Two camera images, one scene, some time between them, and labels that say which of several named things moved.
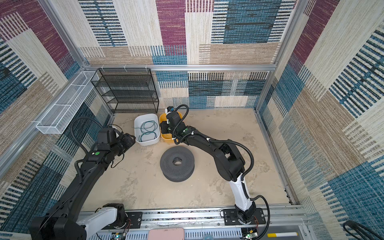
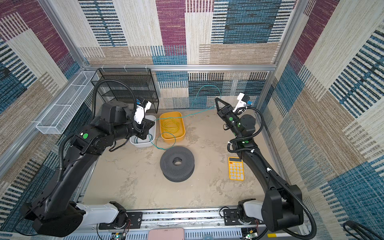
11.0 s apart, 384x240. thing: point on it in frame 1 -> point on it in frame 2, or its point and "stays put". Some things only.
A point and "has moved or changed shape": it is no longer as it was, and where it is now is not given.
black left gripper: x=128 y=140 -> x=146 y=125
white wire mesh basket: x=61 y=116 stays put
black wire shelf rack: x=127 y=90 stays put
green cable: x=147 y=127 has moved or changed shape
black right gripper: x=163 y=126 -> x=224 y=111
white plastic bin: x=146 y=128 stays put
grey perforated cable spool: x=173 y=172 stays put
